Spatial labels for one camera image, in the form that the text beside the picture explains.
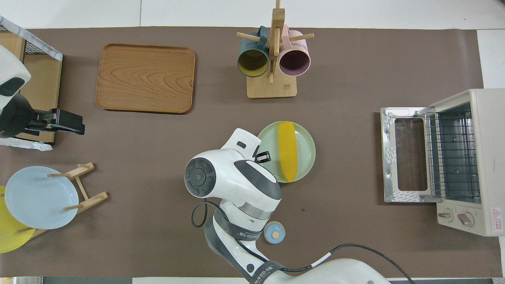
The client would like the dark blue mug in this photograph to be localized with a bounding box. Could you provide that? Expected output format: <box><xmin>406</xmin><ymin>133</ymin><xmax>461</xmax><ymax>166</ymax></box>
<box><xmin>237</xmin><ymin>26</ymin><xmax>270</xmax><ymax>78</ymax></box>

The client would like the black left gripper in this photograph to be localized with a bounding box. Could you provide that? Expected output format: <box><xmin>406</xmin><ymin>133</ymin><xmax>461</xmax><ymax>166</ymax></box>
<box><xmin>0</xmin><ymin>94</ymin><xmax>86</xmax><ymax>138</ymax></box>

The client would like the glass oven door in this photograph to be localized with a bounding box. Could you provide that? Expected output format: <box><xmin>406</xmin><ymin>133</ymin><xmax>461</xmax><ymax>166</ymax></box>
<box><xmin>381</xmin><ymin>106</ymin><xmax>438</xmax><ymax>203</ymax></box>

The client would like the tall light wooden board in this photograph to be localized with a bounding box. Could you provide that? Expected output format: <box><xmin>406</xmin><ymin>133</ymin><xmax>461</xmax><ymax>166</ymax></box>
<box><xmin>0</xmin><ymin>32</ymin><xmax>26</xmax><ymax>64</ymax></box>

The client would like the metal oven wire rack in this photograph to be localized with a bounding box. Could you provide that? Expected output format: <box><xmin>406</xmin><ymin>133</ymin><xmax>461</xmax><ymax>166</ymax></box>
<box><xmin>425</xmin><ymin>112</ymin><xmax>481</xmax><ymax>198</ymax></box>

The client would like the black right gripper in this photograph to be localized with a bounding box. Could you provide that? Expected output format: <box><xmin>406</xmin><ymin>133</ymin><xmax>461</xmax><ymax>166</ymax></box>
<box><xmin>252</xmin><ymin>144</ymin><xmax>271</xmax><ymax>163</ymax></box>

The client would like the wooden plate rack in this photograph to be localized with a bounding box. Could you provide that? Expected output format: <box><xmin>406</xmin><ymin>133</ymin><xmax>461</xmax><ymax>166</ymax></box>
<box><xmin>16</xmin><ymin>162</ymin><xmax>109</xmax><ymax>239</ymax></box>

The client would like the yellow corn cob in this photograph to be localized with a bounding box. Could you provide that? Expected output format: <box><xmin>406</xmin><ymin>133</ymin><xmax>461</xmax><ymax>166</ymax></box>
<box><xmin>278</xmin><ymin>121</ymin><xmax>298</xmax><ymax>183</ymax></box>

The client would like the beige toaster oven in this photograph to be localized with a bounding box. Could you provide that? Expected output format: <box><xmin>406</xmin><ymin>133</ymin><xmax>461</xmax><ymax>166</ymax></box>
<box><xmin>425</xmin><ymin>89</ymin><xmax>505</xmax><ymax>237</ymax></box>

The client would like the low light wooden board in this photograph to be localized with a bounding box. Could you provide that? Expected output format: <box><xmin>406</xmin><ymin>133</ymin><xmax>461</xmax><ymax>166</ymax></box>
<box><xmin>18</xmin><ymin>57</ymin><xmax>63</xmax><ymax>143</ymax></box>

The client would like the light blue plate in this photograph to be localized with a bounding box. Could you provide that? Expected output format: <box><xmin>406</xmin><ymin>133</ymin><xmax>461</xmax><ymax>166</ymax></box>
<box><xmin>5</xmin><ymin>166</ymin><xmax>79</xmax><ymax>230</ymax></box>

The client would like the brown table mat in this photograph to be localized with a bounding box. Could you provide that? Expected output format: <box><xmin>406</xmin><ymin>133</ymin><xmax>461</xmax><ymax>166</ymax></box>
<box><xmin>0</xmin><ymin>27</ymin><xmax>505</xmax><ymax>278</ymax></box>

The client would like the wire and wood shelf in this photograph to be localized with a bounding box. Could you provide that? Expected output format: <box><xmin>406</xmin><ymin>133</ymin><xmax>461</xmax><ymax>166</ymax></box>
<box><xmin>0</xmin><ymin>16</ymin><xmax>64</xmax><ymax>151</ymax></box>

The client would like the pink mug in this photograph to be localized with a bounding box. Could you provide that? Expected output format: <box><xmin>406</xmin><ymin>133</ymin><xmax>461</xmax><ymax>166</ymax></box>
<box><xmin>279</xmin><ymin>24</ymin><xmax>311</xmax><ymax>77</ymax></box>

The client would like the small blue dome lid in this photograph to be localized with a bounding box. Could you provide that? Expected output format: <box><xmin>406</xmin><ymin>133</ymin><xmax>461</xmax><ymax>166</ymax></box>
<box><xmin>264</xmin><ymin>221</ymin><xmax>286</xmax><ymax>244</ymax></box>

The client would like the wooden mug rack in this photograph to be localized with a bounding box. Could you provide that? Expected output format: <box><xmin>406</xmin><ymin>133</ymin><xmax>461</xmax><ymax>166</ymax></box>
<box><xmin>237</xmin><ymin>0</ymin><xmax>315</xmax><ymax>99</ymax></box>

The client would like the pale green round plate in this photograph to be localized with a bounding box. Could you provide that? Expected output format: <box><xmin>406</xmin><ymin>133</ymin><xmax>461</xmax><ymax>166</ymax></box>
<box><xmin>257</xmin><ymin>121</ymin><xmax>316</xmax><ymax>183</ymax></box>

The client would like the brown wooden tray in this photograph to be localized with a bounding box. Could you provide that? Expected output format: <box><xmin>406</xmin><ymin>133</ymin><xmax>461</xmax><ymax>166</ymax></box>
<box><xmin>95</xmin><ymin>43</ymin><xmax>196</xmax><ymax>114</ymax></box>

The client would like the yellow plate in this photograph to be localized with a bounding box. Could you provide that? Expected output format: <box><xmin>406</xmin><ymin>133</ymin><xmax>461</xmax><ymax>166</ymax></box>
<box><xmin>0</xmin><ymin>185</ymin><xmax>36</xmax><ymax>254</ymax></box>

